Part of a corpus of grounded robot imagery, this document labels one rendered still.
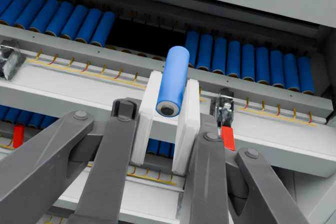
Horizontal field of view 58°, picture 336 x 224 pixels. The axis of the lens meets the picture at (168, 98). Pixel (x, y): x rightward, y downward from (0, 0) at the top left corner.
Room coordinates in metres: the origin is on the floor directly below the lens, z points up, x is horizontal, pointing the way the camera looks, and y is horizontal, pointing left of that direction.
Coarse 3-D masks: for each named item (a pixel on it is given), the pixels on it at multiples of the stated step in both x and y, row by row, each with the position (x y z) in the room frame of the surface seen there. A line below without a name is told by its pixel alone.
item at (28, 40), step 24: (0, 24) 0.34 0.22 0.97; (24, 48) 0.33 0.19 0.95; (48, 48) 0.32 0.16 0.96; (72, 48) 0.33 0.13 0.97; (96, 48) 0.34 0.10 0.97; (120, 72) 0.32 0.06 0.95; (144, 72) 0.33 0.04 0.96; (192, 72) 0.34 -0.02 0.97; (240, 96) 0.33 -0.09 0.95; (264, 96) 0.33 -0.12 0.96; (288, 96) 0.33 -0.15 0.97; (312, 96) 0.34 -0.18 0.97
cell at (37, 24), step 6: (48, 0) 0.40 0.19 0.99; (54, 0) 0.41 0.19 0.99; (48, 6) 0.39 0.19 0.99; (54, 6) 0.40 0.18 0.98; (42, 12) 0.38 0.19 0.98; (48, 12) 0.38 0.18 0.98; (54, 12) 0.39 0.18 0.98; (36, 18) 0.37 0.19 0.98; (42, 18) 0.37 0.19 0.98; (48, 18) 0.38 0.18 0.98; (30, 24) 0.36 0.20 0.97; (36, 24) 0.36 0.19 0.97; (42, 24) 0.36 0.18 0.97; (42, 30) 0.36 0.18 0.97
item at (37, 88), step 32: (160, 0) 0.45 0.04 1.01; (192, 0) 0.45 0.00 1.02; (32, 64) 0.32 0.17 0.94; (320, 64) 0.44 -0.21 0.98; (0, 96) 0.28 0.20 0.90; (32, 96) 0.28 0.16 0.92; (64, 96) 0.28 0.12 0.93; (96, 96) 0.29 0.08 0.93; (128, 96) 0.30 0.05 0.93; (320, 96) 0.38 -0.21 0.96; (160, 128) 0.29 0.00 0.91; (256, 128) 0.30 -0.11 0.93; (288, 128) 0.31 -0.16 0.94; (320, 128) 0.33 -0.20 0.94; (288, 160) 0.29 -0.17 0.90; (320, 160) 0.29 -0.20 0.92
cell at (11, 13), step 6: (18, 0) 0.39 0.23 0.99; (24, 0) 0.40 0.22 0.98; (12, 6) 0.38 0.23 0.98; (18, 6) 0.38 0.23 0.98; (24, 6) 0.39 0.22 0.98; (6, 12) 0.36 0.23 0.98; (12, 12) 0.37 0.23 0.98; (18, 12) 0.38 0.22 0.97; (0, 18) 0.35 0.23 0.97; (6, 18) 0.35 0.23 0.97; (12, 18) 0.36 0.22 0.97; (12, 24) 0.36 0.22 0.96
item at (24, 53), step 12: (48, 60) 0.32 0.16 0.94; (60, 60) 0.32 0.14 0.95; (96, 72) 0.33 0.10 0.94; (108, 72) 0.32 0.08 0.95; (204, 96) 0.33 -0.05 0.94; (216, 96) 0.33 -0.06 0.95; (264, 108) 0.33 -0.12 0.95; (276, 108) 0.33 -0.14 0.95; (312, 120) 0.33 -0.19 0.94; (324, 120) 0.33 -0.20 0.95
